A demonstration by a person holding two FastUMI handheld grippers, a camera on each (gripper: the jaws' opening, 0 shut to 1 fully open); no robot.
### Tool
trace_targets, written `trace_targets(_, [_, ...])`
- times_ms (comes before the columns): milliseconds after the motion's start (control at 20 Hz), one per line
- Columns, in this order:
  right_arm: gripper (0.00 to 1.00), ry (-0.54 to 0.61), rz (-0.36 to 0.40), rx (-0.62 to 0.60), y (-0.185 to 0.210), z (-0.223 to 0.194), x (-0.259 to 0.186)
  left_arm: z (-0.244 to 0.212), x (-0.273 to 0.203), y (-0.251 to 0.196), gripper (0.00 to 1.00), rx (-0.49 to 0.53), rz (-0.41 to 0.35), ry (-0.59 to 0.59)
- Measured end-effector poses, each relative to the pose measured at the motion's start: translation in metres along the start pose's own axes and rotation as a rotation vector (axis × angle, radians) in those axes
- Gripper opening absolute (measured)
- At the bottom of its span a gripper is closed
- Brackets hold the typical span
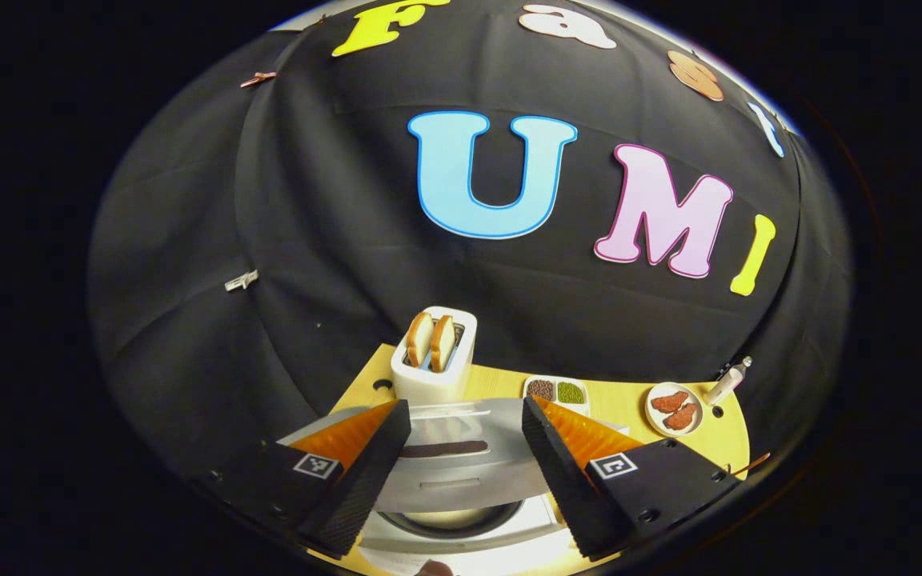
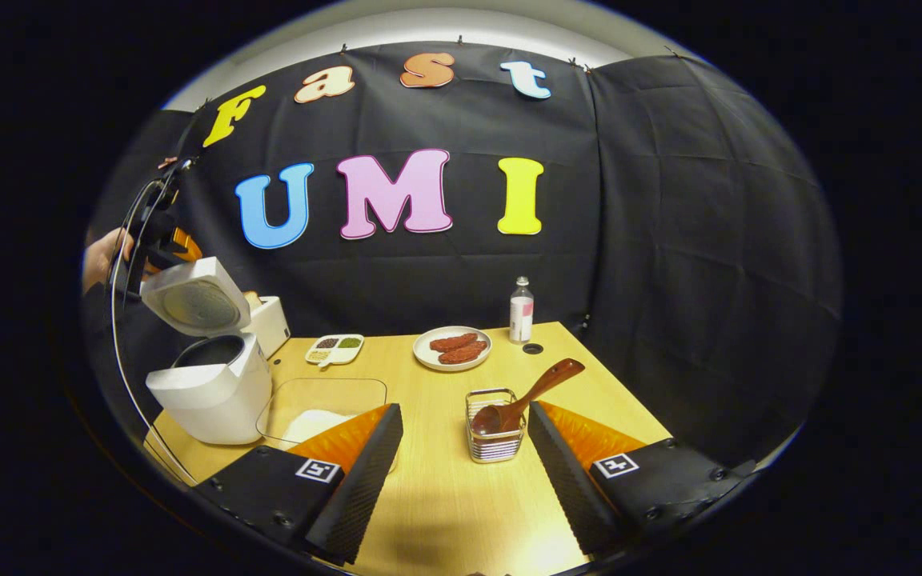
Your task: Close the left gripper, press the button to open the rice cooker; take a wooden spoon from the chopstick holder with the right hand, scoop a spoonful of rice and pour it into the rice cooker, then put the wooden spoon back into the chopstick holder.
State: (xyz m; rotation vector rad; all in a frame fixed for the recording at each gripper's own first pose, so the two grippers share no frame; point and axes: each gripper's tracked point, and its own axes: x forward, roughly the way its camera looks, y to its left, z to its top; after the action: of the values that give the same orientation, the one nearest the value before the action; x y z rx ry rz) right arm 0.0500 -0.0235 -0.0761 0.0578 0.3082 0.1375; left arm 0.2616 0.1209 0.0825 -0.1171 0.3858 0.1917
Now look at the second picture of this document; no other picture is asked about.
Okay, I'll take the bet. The white rice cooker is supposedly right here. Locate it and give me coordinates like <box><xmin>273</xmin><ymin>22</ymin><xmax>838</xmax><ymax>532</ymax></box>
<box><xmin>139</xmin><ymin>257</ymin><xmax>274</xmax><ymax>446</ymax></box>

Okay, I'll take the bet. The white toaster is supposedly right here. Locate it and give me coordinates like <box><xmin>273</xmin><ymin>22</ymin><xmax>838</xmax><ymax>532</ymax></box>
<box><xmin>243</xmin><ymin>292</ymin><xmax>291</xmax><ymax>359</ymax></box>

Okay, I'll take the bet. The white round plate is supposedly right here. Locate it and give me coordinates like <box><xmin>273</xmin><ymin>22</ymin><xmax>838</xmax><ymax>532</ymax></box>
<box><xmin>413</xmin><ymin>326</ymin><xmax>493</xmax><ymax>373</ymax></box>

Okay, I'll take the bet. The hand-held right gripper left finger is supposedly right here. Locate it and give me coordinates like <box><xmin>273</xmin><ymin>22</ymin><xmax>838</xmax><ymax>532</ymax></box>
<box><xmin>193</xmin><ymin>402</ymin><xmax>404</xmax><ymax>565</ymax></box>

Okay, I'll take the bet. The brown wooden spoon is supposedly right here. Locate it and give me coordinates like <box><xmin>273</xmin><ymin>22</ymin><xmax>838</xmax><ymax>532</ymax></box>
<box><xmin>471</xmin><ymin>358</ymin><xmax>587</xmax><ymax>437</ymax></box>

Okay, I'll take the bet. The clear bottle with pink label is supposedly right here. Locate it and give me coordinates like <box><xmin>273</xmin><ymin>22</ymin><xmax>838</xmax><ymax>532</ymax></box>
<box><xmin>509</xmin><ymin>276</ymin><xmax>535</xmax><ymax>346</ymax></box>

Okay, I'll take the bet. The metal wire chopstick holder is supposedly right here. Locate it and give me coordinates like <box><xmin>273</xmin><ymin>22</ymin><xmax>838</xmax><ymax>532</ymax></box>
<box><xmin>465</xmin><ymin>388</ymin><xmax>527</xmax><ymax>465</ymax></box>

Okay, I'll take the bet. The black backdrop cloth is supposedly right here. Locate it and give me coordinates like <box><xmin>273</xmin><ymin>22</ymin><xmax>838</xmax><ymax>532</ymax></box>
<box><xmin>85</xmin><ymin>40</ymin><xmax>842</xmax><ymax>473</ymax></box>

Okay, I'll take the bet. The clear glass rice container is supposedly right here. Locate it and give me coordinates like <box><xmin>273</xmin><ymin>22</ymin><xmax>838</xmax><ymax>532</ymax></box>
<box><xmin>256</xmin><ymin>378</ymin><xmax>388</xmax><ymax>449</ymax></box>

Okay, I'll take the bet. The white divided spice dish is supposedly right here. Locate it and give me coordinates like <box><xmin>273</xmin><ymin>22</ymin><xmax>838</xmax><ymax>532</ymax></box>
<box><xmin>305</xmin><ymin>334</ymin><xmax>366</xmax><ymax>368</ymax></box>

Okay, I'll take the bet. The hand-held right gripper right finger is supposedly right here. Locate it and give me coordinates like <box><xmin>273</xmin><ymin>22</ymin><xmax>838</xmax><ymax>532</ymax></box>
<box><xmin>527</xmin><ymin>400</ymin><xmax>758</xmax><ymax>557</ymax></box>

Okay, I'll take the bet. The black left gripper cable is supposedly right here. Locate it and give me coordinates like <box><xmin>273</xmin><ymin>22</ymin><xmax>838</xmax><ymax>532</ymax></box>
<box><xmin>109</xmin><ymin>184</ymin><xmax>198</xmax><ymax>485</ymax></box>

